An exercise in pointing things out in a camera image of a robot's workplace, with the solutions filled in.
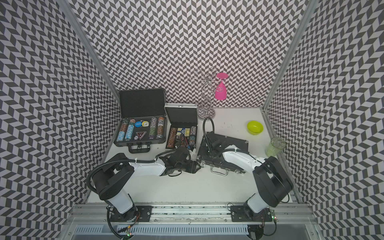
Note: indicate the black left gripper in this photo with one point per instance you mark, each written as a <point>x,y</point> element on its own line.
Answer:
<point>193,168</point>

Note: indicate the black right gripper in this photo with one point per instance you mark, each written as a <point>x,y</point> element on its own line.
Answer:
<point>203,151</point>

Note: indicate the black carbon poker case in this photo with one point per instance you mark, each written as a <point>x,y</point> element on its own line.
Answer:
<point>241,144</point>

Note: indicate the small silver poker case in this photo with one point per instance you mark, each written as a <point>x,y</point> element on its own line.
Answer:
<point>184,125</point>

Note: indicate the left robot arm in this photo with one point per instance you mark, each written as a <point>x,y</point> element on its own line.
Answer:
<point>108,179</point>

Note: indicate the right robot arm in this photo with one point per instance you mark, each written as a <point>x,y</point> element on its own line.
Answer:
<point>232,155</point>

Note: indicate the large black poker case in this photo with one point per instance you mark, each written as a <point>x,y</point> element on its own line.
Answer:
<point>142,110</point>

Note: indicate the black red triangle plaque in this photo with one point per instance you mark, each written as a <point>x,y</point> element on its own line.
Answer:
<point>140,135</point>

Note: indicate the lime green bowl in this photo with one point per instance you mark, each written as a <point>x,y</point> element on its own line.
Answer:
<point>254,127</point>

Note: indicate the pink wine glass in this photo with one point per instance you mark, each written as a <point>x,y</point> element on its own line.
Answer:
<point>221,90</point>

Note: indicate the green translucent cup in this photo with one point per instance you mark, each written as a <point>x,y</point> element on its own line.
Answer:
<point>276,146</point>

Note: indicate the chrome wire glass rack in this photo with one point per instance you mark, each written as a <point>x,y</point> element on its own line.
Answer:
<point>205,80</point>

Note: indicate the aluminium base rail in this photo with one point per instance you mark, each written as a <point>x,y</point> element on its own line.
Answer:
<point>222,213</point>

